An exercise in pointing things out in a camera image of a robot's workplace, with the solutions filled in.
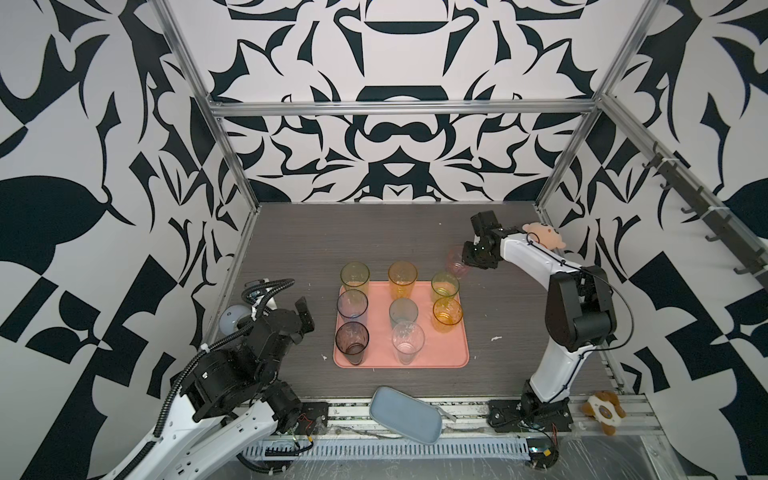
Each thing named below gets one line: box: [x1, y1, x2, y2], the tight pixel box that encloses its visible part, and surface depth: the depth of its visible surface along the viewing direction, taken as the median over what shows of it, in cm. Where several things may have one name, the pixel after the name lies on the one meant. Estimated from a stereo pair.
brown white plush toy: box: [582, 390, 626, 436], surface depth 75 cm
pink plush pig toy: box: [522, 222, 566, 250], surface depth 104 cm
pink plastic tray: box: [333, 281, 469, 368], surface depth 87 cm
